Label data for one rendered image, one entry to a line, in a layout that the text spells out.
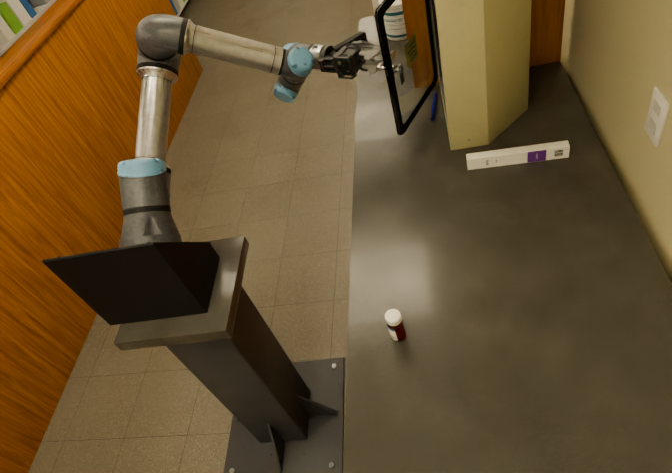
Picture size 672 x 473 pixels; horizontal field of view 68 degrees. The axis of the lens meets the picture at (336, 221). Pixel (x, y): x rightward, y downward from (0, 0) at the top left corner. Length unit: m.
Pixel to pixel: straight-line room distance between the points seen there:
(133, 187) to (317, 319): 1.31
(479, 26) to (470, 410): 0.88
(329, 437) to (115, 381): 1.13
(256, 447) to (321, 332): 0.55
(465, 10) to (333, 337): 1.52
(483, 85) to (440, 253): 0.47
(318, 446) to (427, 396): 1.08
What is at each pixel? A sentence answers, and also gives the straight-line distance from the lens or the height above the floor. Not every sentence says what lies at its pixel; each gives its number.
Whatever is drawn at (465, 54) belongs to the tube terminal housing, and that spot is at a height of 1.25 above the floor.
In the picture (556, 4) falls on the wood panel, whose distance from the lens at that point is 1.80.
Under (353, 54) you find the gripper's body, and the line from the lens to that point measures 1.53.
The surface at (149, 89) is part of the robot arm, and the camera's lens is 1.55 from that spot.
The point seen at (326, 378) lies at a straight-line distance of 2.22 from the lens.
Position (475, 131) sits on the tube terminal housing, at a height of 1.00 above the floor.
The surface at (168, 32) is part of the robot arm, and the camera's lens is 1.47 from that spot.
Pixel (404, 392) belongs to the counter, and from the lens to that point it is 1.10.
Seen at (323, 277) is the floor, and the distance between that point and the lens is 2.53.
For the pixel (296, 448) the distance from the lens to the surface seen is 2.14.
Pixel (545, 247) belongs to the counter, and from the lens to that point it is 1.29.
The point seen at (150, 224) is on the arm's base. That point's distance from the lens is 1.31.
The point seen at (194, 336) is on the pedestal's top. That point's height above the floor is 0.93.
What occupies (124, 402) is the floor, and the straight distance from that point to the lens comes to 2.63.
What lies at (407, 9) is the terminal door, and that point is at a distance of 1.51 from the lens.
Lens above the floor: 1.94
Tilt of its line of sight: 45 degrees down
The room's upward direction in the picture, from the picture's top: 20 degrees counter-clockwise
